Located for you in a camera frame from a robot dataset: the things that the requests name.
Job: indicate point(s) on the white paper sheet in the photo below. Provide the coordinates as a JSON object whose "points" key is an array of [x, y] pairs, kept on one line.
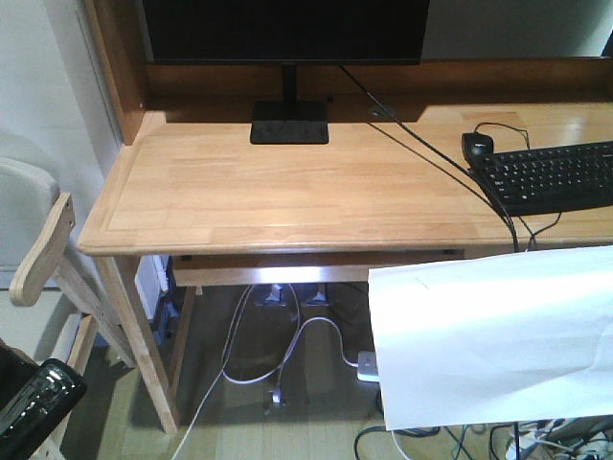
{"points": [[516, 337]]}

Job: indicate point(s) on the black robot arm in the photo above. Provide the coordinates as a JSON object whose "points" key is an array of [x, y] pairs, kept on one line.
{"points": [[35, 399]]}

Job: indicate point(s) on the wooden desk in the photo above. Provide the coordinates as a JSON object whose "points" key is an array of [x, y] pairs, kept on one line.
{"points": [[187, 180]]}

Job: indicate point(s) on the white power adapter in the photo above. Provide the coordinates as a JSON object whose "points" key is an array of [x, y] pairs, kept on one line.
{"points": [[367, 367]]}

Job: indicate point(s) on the black computer mouse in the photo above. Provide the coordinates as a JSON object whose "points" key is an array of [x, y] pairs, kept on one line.
{"points": [[476, 147]]}

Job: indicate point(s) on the black computer monitor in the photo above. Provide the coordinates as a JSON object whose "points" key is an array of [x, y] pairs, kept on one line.
{"points": [[288, 34]]}

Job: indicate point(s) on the black keyboard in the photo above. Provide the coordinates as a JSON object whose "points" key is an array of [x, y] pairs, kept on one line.
{"points": [[548, 180]]}

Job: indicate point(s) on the wooden chair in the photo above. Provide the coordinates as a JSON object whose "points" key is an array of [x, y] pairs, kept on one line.
{"points": [[37, 219]]}

